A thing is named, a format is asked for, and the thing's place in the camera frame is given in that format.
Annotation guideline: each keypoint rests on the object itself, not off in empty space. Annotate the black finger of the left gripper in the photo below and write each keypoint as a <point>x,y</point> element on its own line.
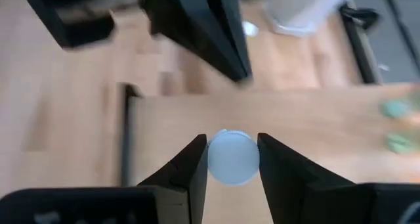
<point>177,27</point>
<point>223,27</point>

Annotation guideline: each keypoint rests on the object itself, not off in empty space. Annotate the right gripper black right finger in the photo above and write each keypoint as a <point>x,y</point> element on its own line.
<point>295,191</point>

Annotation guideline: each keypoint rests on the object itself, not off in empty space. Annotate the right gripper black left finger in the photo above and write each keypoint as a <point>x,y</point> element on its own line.
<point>177,191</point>

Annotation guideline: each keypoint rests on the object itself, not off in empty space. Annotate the yellow medicine bottle white cap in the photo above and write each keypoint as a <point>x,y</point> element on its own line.
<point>250,28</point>

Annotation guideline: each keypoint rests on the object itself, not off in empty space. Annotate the raised wooden shelf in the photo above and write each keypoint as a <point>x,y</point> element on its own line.
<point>295,119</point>

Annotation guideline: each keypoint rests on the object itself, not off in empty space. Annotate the black aluminium rig frame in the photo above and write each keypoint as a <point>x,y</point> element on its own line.
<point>361,53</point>

